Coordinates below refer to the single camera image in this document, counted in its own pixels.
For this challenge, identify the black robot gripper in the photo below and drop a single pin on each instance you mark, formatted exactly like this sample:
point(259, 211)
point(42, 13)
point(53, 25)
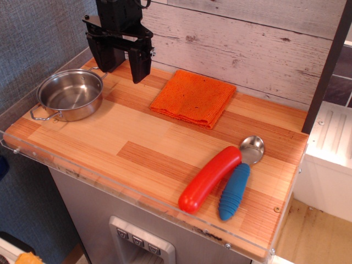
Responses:
point(117, 28)

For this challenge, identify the stainless steel pot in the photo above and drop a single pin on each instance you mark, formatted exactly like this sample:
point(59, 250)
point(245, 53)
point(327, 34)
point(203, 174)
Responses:
point(69, 95)

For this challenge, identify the orange folded cloth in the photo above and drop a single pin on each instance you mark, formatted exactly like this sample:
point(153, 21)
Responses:
point(193, 98)

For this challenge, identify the clear acrylic edge guard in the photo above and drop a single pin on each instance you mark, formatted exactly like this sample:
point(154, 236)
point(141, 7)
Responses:
point(154, 189)

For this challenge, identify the red plastic sausage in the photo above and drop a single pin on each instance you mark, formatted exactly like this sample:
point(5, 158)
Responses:
point(207, 178)

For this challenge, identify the grey toy fridge cabinet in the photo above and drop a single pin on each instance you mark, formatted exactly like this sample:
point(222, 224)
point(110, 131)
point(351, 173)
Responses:
point(91, 210)

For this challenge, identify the yellow object bottom left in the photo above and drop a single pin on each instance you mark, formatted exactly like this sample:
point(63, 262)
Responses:
point(28, 258)

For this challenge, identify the white toy sink unit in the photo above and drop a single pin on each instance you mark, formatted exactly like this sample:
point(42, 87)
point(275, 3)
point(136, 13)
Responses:
point(324, 181)

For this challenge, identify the blue handled metal spoon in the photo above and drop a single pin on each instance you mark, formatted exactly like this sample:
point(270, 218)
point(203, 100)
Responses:
point(252, 149)

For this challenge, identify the dark right shelf post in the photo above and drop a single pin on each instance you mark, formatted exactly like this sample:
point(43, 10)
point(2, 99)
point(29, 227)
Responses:
point(328, 69)

